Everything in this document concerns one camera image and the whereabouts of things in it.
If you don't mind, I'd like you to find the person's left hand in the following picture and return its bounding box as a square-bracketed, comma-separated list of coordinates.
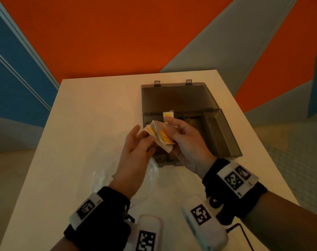
[109, 125, 156, 200]

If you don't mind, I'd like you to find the person's right hand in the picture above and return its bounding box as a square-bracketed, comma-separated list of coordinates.
[162, 116, 218, 180]

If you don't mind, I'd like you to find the stack of yellow white packets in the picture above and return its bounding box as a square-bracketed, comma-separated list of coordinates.
[143, 120, 176, 153]

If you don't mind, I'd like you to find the person's left forearm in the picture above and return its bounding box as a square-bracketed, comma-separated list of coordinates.
[51, 236, 82, 251]

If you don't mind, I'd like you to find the person's right forearm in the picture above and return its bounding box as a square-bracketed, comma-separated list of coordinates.
[241, 191, 317, 251]

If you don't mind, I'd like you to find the yellow white packet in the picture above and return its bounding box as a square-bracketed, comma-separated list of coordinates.
[163, 110, 175, 125]

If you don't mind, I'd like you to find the grey plastic box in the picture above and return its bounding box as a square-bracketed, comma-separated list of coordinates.
[141, 79, 243, 168]

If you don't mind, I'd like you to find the clear plastic bag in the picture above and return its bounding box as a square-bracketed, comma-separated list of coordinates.
[91, 145, 159, 208]

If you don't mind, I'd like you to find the black right wrist strap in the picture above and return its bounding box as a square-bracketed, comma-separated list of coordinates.
[202, 158, 268, 226]

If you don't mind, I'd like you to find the black wrist strap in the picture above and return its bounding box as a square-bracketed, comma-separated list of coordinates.
[63, 186, 136, 251]
[202, 158, 268, 226]

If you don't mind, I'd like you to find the black left wrist strap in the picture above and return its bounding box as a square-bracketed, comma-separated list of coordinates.
[63, 186, 136, 251]

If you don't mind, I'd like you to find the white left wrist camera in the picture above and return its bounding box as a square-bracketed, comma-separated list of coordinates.
[123, 214, 164, 251]

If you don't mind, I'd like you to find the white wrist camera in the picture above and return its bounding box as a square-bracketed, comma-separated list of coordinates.
[181, 195, 229, 251]
[123, 214, 164, 251]

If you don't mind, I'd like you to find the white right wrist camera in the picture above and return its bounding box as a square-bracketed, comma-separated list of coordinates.
[181, 195, 229, 251]

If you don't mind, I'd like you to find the black cable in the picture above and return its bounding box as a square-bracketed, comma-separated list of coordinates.
[224, 223, 255, 251]

